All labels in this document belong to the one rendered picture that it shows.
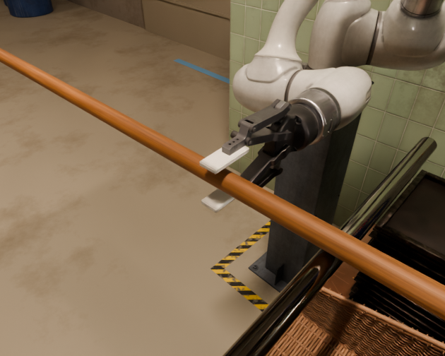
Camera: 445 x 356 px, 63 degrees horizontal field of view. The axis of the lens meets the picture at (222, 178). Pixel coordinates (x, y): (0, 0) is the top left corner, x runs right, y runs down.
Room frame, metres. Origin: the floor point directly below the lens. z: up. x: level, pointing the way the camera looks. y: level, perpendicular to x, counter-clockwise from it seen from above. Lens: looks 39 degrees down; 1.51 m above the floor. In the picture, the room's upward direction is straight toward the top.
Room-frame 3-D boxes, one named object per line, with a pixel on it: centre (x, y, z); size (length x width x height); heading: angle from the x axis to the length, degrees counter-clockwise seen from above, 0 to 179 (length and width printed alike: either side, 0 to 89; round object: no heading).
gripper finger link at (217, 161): (0.41, 0.00, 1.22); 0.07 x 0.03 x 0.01; 138
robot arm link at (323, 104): (0.58, -0.15, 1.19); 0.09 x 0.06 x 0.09; 48
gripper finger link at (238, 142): (0.43, -0.02, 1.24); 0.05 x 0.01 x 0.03; 138
